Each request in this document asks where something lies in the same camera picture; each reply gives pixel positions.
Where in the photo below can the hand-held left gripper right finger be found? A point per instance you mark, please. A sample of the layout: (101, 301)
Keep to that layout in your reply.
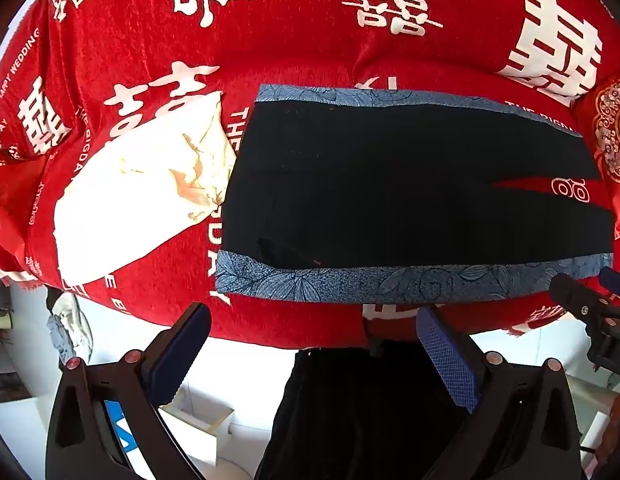
(447, 360)

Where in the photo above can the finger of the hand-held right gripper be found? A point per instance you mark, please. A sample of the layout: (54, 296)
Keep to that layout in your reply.
(614, 280)
(572, 292)

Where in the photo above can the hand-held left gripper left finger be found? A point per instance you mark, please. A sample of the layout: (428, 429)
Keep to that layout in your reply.
(182, 355)

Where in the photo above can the black pants with blue trim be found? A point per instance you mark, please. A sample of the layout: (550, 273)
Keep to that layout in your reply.
(389, 185)

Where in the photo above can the white box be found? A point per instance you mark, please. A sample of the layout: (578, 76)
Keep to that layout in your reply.
(200, 425)

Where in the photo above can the blue and white package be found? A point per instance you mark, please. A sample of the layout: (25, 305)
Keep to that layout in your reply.
(122, 435)

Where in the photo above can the person's dark clothing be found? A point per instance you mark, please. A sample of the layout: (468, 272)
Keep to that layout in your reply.
(350, 410)

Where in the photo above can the crumpled white grey cloth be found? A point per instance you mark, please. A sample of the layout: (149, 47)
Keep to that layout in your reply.
(72, 325)

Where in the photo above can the red pillow with gold ornament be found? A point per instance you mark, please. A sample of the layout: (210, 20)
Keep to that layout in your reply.
(614, 135)

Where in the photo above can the cream white cloth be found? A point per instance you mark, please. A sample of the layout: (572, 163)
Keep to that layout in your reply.
(130, 200)

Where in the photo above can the red printed blanket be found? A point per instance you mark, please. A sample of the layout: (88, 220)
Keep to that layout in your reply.
(290, 35)

